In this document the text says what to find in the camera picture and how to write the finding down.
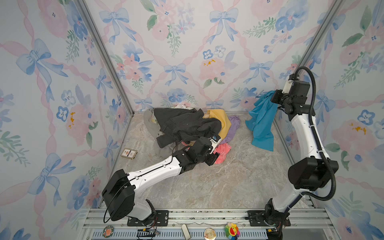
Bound teal blue cloth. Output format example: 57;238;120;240
246;91;278;152

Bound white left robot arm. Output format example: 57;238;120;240
102;135;222;226

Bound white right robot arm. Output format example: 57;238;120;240
263;90;339;226

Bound pink patterned cloth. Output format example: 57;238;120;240
214;143;232;164

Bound yellow cloth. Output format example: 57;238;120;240
203;109;232;140

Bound purple cloth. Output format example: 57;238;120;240
221;115;241;145

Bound white floral cloth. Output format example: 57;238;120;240
173;104;194;110

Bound grey cloth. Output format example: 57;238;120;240
144;109;176;159

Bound black denim jeans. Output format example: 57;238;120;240
154;108;222;148

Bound playing card box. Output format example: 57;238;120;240
121;148;138;160

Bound white clip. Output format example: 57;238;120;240
181;224;192;240

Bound round pale badge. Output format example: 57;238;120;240
204;228;217;240

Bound colourful flower toy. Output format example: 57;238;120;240
225;223;241;240

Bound round green badge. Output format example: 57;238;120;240
102;225;114;238

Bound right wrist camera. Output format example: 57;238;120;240
282;74;310;97

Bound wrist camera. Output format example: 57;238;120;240
282;74;310;97
210;135;222;154

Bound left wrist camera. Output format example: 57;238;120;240
210;135;222;154

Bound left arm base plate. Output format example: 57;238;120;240
127;210;169;228

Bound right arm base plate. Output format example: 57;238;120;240
245;210;291;228

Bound aluminium corner post right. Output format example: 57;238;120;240
271;0;344;130

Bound aluminium corner post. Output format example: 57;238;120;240
74;0;134;117
271;0;344;130

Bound aluminium front rail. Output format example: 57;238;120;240
78;209;340;240

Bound aluminium corner post left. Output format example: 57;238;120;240
74;0;134;117

